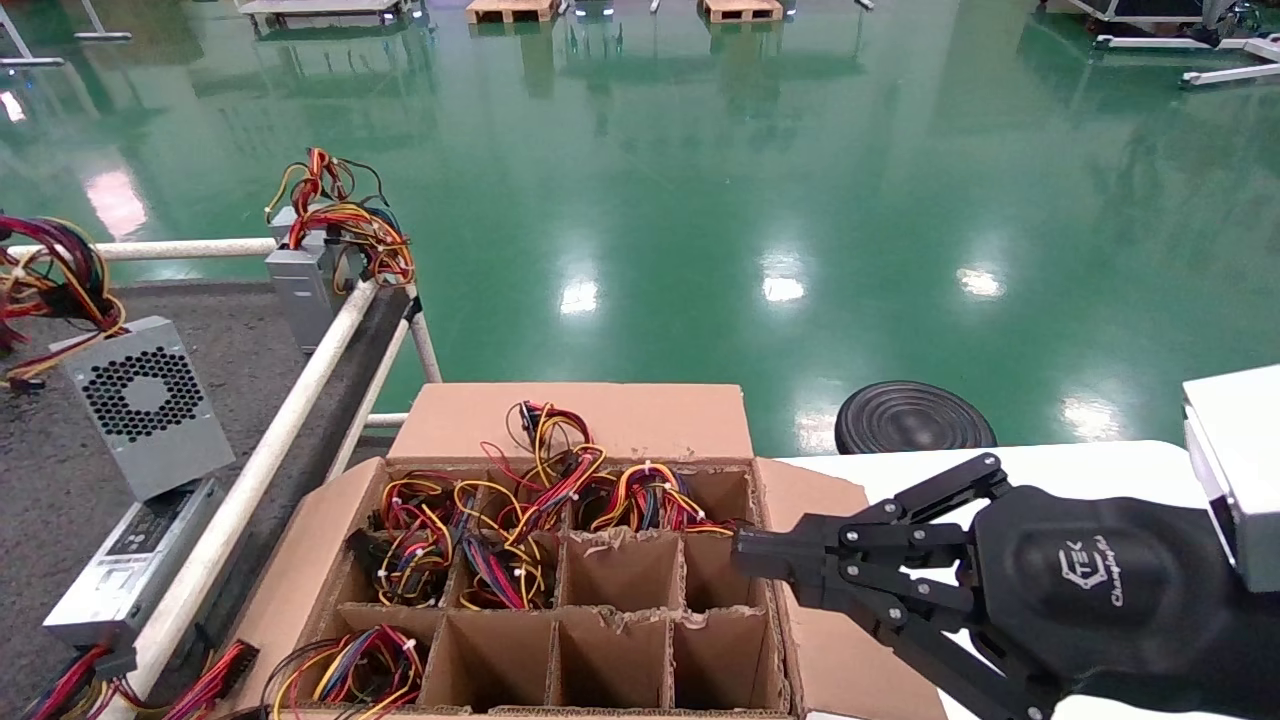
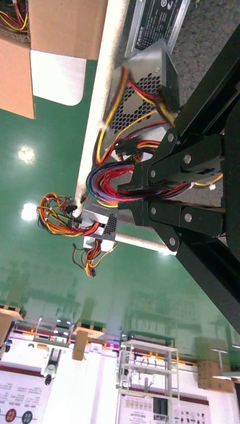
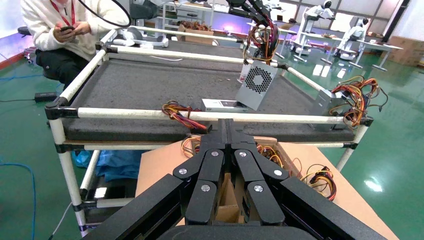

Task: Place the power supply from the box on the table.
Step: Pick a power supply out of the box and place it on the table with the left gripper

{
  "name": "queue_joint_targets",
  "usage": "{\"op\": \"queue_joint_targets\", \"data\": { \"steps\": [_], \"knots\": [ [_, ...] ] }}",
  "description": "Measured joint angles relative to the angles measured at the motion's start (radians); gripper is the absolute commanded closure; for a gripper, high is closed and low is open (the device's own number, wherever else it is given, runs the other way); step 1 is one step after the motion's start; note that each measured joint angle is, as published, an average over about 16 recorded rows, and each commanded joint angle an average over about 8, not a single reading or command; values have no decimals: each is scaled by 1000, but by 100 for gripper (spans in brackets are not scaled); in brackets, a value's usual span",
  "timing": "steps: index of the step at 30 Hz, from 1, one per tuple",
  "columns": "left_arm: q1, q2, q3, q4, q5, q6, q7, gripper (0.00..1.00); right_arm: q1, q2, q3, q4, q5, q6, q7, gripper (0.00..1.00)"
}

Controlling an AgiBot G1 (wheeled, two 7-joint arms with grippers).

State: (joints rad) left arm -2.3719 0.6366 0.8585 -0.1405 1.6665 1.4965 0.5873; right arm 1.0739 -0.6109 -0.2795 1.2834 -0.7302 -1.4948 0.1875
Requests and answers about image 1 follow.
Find white tube conveyor frame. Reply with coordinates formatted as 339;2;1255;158
0;237;441;720

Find black treadmill platform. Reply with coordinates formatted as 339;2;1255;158
1040;0;1261;31

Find white gantry stand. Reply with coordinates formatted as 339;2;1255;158
1095;30;1280;89

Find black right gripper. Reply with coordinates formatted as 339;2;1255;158
733;453;1280;720

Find gray metal cart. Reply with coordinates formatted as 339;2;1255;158
237;0;411;29

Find black round stool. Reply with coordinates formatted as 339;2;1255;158
835;380;998;456

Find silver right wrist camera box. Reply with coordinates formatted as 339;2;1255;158
1183;365;1280;593

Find white metal frame legs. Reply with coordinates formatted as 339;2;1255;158
0;0;131;69

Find red wires with black connector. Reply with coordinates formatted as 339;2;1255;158
150;640;263;720

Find grey power supply with wires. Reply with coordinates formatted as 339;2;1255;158
0;215;236;501

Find cardboard box with dividers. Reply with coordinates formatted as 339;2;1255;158
215;383;951;720

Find grey power supply on conveyor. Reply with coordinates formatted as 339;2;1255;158
22;478;226;720

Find silver power supply coloured wires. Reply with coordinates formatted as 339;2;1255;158
265;148;386;251
265;200;416;353

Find wooden pallet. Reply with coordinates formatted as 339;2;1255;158
467;0;558;24
703;0;784;23

